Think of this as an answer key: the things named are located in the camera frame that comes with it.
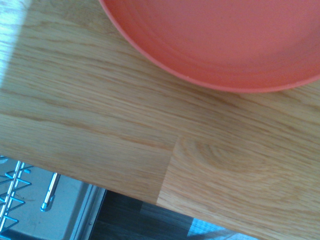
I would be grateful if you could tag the orange round plate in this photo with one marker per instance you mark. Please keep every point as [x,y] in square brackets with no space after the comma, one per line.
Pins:
[220,40]

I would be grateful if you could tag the stainless dishwasher door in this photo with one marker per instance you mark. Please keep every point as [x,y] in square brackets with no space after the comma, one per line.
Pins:
[60,215]

